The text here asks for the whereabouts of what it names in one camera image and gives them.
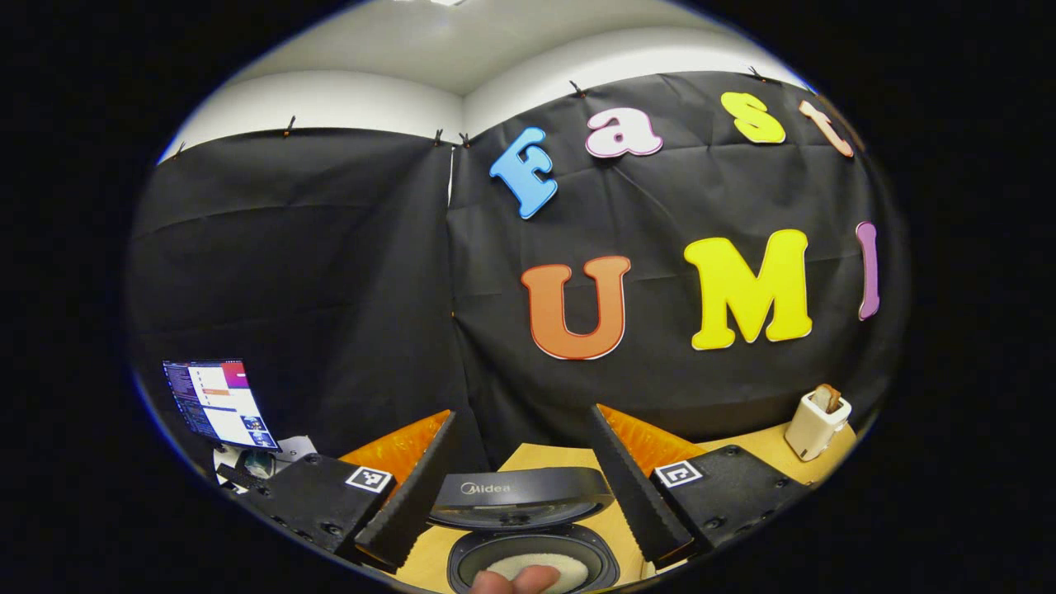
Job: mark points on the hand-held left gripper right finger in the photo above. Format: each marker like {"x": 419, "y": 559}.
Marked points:
{"x": 631, "y": 491}

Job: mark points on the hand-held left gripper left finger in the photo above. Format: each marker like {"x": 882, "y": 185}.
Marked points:
{"x": 412, "y": 503}

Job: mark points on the white rice grains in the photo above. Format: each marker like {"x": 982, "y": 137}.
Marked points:
{"x": 569, "y": 569}

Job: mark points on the black silver rice cooker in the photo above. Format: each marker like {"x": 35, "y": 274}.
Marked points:
{"x": 528, "y": 495}

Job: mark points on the white desk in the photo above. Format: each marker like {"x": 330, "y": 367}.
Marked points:
{"x": 293, "y": 450}

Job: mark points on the small teal object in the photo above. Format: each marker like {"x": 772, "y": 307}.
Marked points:
{"x": 258, "y": 464}

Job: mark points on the white toaster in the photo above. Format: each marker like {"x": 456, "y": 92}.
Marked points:
{"x": 813, "y": 433}

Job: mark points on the pale bread slice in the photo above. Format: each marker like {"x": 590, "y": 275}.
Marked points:
{"x": 820, "y": 400}

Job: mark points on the computer monitor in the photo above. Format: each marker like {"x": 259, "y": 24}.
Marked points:
{"x": 219, "y": 404}

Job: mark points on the brown bread slice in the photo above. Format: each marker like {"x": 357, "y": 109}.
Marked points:
{"x": 833, "y": 398}

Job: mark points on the black backdrop cloth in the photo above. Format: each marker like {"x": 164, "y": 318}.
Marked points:
{"x": 330, "y": 272}

